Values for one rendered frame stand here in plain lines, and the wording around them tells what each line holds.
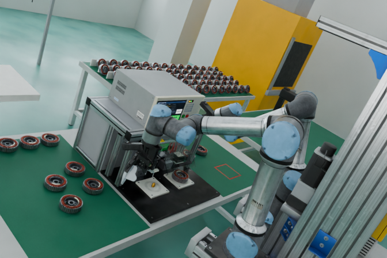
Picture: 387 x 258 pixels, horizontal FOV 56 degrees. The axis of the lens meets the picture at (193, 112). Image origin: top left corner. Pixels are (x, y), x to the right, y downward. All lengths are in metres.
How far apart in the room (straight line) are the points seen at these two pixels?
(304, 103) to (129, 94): 1.00
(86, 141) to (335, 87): 5.54
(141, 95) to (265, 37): 3.80
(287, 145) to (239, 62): 4.74
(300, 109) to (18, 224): 1.40
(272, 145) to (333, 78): 6.03
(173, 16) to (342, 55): 3.13
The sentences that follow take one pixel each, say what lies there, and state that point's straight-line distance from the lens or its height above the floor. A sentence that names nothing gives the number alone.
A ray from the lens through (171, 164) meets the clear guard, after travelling 2.00.
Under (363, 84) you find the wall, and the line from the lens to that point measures 7.06.
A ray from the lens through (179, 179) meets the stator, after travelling 2.36.
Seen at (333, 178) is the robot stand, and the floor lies 1.49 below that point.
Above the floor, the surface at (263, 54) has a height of 1.25.
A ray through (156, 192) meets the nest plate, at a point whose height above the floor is 0.78.
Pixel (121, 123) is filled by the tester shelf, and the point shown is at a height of 1.11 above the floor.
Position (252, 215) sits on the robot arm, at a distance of 1.35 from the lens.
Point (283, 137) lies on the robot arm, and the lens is 1.20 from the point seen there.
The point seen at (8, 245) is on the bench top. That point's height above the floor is 0.75.
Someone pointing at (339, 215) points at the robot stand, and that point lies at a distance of 1.60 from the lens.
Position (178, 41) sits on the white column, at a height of 0.89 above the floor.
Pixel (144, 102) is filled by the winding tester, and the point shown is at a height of 1.25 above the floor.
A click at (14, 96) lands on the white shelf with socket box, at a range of 1.90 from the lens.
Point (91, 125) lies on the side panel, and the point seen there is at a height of 0.97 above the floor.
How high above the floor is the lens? 2.01
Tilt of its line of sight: 20 degrees down
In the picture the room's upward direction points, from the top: 22 degrees clockwise
